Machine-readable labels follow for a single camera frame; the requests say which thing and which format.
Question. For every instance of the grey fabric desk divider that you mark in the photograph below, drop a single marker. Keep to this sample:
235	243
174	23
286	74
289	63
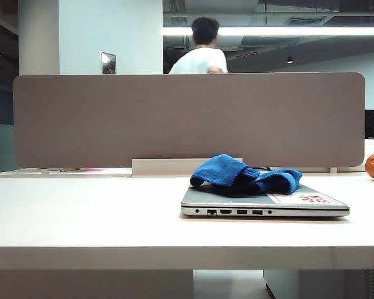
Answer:
143	118

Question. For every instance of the silver wall plate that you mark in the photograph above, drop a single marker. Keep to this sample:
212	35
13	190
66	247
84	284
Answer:
108	63

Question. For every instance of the red ceiling sign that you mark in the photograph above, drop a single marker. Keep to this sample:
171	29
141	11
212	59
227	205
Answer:
246	55

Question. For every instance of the white sticker with red print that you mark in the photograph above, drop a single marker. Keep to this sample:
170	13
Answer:
311	198

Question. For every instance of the white rounded device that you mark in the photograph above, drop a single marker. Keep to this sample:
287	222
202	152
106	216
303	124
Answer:
371	149

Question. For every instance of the silver laptop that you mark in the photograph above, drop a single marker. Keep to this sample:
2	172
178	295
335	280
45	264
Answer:
224	204

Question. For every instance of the white under-desk cabinet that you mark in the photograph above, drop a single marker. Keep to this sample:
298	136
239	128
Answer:
324	285

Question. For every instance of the white desk leg panel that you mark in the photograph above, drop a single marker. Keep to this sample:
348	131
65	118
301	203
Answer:
90	285

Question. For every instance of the long white ceiling light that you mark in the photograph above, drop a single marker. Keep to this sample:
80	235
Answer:
299	30

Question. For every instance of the person in white shirt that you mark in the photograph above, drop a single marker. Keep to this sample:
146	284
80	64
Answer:
199	60

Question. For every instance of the blue microfibre rag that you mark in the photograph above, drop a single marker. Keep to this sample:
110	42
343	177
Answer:
237	177

